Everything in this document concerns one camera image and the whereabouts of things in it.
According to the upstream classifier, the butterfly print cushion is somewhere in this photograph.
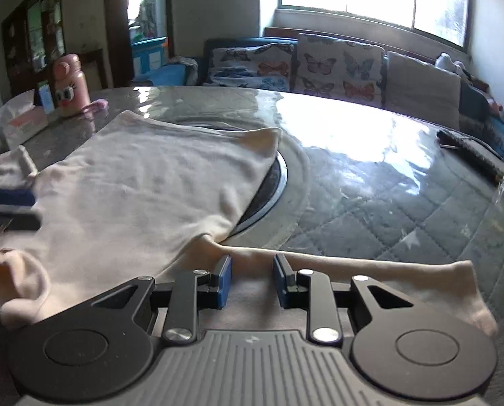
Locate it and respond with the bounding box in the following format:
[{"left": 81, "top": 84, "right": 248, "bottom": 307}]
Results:
[
  {"left": 292, "top": 33, "right": 386, "bottom": 108},
  {"left": 205, "top": 44, "right": 295, "bottom": 92}
]

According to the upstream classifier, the white clothes pile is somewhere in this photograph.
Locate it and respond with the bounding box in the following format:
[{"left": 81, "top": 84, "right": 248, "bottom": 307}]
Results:
[{"left": 434, "top": 52, "right": 474, "bottom": 83}]

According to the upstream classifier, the dark wooden door frame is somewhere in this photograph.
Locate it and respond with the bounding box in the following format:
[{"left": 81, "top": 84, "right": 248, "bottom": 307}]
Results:
[{"left": 103, "top": 0, "right": 174, "bottom": 89}]

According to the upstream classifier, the white crumpled cloth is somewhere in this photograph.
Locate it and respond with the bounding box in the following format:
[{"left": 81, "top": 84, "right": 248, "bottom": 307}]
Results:
[{"left": 0, "top": 144, "right": 39, "bottom": 189}]

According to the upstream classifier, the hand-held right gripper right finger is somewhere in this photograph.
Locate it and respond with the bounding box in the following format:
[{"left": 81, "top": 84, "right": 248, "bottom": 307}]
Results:
[{"left": 274, "top": 254, "right": 415, "bottom": 344}]

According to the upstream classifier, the beige cushion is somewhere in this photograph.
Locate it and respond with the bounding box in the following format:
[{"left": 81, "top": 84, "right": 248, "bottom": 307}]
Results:
[{"left": 383, "top": 51, "right": 463, "bottom": 130}]

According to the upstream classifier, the dark blue sofa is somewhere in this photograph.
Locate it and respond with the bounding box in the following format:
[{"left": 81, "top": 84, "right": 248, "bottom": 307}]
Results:
[{"left": 167, "top": 27, "right": 504, "bottom": 170}]

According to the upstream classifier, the black folded umbrella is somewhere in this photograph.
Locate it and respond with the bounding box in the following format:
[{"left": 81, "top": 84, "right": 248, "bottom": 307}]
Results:
[{"left": 437, "top": 130, "right": 504, "bottom": 187}]

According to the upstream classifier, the blue cabinet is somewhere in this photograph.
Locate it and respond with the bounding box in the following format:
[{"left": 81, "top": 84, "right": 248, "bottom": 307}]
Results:
[{"left": 131, "top": 36, "right": 169, "bottom": 79}]

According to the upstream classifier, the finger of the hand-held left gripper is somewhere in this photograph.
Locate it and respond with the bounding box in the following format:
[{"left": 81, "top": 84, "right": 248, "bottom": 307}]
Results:
[
  {"left": 0, "top": 205, "right": 42, "bottom": 233},
  {"left": 0, "top": 186, "right": 36, "bottom": 206}
]

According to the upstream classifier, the small blue box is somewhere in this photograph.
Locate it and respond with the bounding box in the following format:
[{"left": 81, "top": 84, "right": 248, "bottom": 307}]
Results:
[{"left": 37, "top": 82, "right": 55, "bottom": 113}]

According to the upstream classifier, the cream long-sleeve shirt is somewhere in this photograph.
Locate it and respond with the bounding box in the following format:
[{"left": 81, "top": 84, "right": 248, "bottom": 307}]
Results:
[{"left": 0, "top": 110, "right": 500, "bottom": 339}]

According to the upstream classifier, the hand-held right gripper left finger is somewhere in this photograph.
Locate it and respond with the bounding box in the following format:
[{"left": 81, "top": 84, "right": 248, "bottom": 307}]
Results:
[{"left": 92, "top": 255, "right": 233, "bottom": 344}]

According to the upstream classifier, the pink cartoon water bottle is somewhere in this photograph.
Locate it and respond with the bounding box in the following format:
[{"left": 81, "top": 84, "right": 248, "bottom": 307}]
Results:
[{"left": 51, "top": 53, "right": 91, "bottom": 117}]

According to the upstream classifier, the tissue pack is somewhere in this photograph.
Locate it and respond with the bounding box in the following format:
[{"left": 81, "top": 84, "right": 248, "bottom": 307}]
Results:
[{"left": 0, "top": 91, "right": 50, "bottom": 150}]

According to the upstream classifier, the dark wooden glass cabinet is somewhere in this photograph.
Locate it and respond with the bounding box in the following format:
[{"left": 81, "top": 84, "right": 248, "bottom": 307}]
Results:
[{"left": 0, "top": 0, "right": 64, "bottom": 96}]

